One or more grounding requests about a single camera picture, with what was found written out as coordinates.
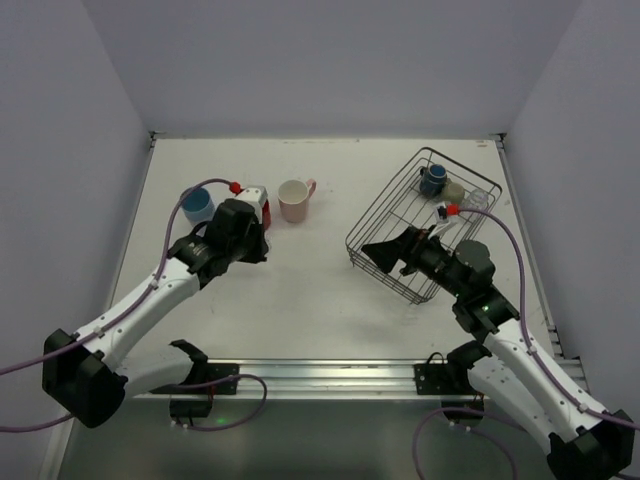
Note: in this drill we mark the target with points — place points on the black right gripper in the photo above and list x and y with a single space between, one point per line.
409 250

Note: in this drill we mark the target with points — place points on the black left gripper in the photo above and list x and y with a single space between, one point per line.
255 245

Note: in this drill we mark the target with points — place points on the pink mug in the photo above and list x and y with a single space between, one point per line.
294 197

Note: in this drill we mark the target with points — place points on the light blue plastic cup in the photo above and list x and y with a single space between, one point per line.
197 205

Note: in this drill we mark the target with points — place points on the dark blue mug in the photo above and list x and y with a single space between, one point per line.
433 180

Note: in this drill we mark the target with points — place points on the beige small cup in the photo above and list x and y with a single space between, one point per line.
453 193

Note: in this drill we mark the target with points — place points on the clear glass cup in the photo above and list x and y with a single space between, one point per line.
478 199

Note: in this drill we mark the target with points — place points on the red mug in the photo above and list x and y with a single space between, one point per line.
266 215

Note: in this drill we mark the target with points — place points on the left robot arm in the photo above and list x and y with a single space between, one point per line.
90 372

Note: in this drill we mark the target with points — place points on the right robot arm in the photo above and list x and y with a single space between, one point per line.
580 438

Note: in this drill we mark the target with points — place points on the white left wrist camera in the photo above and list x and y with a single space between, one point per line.
256 196

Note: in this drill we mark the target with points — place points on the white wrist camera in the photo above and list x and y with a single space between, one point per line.
256 196
446 217

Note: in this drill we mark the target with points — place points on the grey wire dish rack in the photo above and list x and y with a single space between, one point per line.
401 205

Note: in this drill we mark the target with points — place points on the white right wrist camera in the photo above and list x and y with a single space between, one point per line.
446 217

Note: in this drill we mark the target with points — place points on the aluminium mounting rail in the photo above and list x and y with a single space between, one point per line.
290 379

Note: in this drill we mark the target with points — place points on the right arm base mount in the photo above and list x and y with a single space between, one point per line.
447 375

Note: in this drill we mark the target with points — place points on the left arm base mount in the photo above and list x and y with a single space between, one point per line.
200 371

